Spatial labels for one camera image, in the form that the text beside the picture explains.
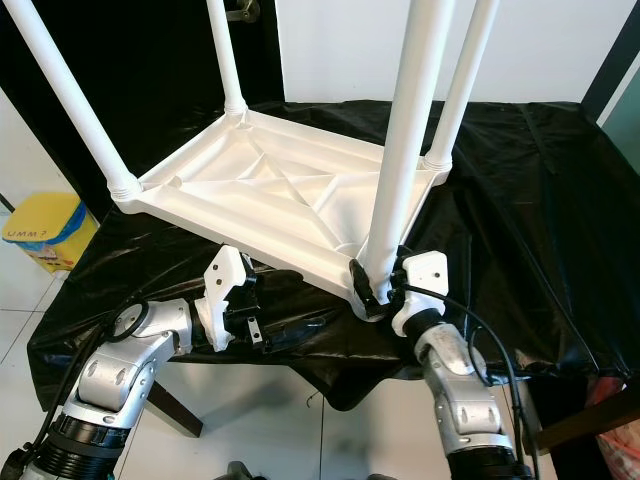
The white plastic table top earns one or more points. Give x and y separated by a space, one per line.
260 195

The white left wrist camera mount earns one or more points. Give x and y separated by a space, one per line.
225 285

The grey left robot foot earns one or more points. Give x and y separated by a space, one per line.
244 472

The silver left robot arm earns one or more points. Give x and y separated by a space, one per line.
110 380

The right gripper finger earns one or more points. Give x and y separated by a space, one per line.
360 283

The brown wooden table leg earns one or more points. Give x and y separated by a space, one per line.
590 415
180 410

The yellow cardboard box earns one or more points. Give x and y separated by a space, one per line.
50 232

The white plastic table leg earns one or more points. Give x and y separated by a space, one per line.
226 60
463 80
73 100
407 130

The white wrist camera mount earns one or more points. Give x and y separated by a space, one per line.
425 270
225 285

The grey robot foot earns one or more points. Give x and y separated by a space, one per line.
244 472
385 476

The pink plastic bag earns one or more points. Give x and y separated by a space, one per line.
622 440

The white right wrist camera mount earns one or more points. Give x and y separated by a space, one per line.
425 270

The black glossy tablecloth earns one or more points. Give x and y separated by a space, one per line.
530 220

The grey right robot foot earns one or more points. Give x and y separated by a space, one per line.
385 476

